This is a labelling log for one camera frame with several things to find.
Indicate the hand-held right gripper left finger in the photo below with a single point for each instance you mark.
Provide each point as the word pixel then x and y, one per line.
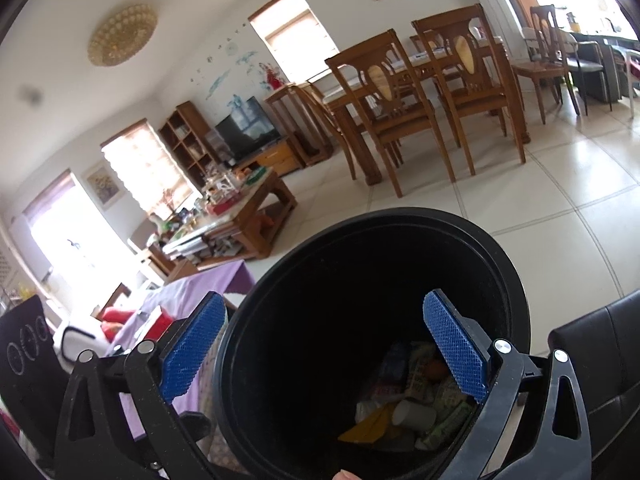
pixel 192 350

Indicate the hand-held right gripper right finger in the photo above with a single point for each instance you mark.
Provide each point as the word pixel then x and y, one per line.
pixel 455 347

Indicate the green gum box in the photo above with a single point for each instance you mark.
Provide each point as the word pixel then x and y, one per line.
pixel 450 422

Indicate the black trash bin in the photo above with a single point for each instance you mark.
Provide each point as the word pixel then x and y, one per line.
pixel 300 335

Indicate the person's right hand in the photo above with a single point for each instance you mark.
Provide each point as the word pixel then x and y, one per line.
pixel 345 475

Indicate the white printed packet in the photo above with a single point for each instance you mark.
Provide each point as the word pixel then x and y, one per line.
pixel 419 380

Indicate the red cushion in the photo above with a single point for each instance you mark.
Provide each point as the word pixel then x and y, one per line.
pixel 117 324

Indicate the black leather chair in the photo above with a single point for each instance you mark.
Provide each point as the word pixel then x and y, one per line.
pixel 605 360

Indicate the wooden coffee table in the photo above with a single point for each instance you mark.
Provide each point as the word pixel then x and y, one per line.
pixel 250 210

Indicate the black board with round dials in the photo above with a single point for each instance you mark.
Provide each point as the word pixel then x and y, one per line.
pixel 30 370

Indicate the bright balcony door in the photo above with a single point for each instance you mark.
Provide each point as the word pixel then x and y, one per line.
pixel 60 240

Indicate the framed flower painting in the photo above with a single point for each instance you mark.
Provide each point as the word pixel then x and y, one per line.
pixel 102 186

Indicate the window with pleated blind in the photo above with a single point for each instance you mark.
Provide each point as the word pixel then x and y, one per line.
pixel 145 167

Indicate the wooden bookshelf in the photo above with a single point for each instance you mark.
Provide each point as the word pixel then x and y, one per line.
pixel 187 145

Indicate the wooden television stand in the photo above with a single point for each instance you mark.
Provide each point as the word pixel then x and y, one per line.
pixel 275 157

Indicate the black television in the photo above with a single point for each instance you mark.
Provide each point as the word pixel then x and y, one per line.
pixel 247 130

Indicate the wooden dining table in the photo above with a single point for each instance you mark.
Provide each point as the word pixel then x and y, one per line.
pixel 357 125

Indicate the wooden side chair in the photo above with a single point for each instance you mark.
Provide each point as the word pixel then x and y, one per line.
pixel 300 120

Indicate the black metal-legged chair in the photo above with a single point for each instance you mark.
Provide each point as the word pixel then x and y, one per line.
pixel 592 67

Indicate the gold ceiling lamp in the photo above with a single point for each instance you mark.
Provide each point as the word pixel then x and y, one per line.
pixel 122 35

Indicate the window with brown frame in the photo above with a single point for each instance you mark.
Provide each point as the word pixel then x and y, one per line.
pixel 292 35

